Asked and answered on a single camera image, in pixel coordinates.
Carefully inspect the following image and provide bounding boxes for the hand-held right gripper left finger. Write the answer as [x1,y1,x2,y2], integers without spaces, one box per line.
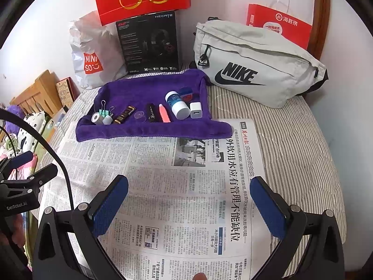
[32,175,129,280]

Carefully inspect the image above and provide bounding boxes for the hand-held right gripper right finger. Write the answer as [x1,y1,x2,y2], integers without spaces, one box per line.
[250,176,345,280]

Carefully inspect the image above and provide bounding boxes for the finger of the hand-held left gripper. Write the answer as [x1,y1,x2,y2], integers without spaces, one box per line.
[0,151,33,178]
[0,163,58,193]

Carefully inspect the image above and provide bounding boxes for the green binder clip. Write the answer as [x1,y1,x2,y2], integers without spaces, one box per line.
[97,101,110,118]

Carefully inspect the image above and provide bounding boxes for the black and gold lighter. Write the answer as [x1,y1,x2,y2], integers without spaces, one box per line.
[114,106,135,124]

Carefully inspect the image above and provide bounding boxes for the black cosmetic tube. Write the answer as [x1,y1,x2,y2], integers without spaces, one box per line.
[146,103,158,122]

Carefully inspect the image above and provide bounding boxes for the pink tube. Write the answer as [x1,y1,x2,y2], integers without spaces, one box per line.
[159,104,172,123]

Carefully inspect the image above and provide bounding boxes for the white and blue bottle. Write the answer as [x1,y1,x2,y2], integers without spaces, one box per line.
[165,91,191,120]

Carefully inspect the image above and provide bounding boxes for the white charger plug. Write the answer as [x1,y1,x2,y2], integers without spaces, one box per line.
[190,102,203,119]

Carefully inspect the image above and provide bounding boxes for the person's left hand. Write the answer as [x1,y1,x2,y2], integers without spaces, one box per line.
[0,213,27,252]

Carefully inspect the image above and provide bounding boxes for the white floral cloth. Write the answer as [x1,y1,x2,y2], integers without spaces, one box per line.
[17,112,53,152]

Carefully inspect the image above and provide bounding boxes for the purple plush toy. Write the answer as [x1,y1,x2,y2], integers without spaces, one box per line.
[6,105,24,132]

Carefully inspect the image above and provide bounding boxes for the newspaper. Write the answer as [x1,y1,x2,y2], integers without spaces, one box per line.
[44,119,263,280]

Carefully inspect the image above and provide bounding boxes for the light wooden headboard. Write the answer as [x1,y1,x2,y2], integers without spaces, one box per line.
[10,70,63,117]

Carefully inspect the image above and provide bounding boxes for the brown patterned book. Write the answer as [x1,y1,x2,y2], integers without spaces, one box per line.
[55,77,80,108]

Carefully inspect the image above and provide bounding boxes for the purple towel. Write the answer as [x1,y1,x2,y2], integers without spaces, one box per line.
[76,69,232,142]

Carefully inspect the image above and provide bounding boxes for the white plastic shopping bag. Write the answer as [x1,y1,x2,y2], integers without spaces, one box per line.
[69,11,123,90]

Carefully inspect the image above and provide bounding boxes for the grey waist bag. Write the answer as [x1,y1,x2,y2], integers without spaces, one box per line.
[189,17,329,109]

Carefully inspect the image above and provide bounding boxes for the black headset box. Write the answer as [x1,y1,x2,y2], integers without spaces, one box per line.
[116,13,179,76]

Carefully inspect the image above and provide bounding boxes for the black cable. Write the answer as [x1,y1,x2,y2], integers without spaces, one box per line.
[0,109,75,210]
[0,125,18,158]

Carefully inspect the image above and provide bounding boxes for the red paper bag white handles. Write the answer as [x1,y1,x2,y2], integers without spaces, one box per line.
[246,0,312,50]

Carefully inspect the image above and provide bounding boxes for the brown wooden bed frame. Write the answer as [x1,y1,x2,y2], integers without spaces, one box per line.
[303,0,331,100]

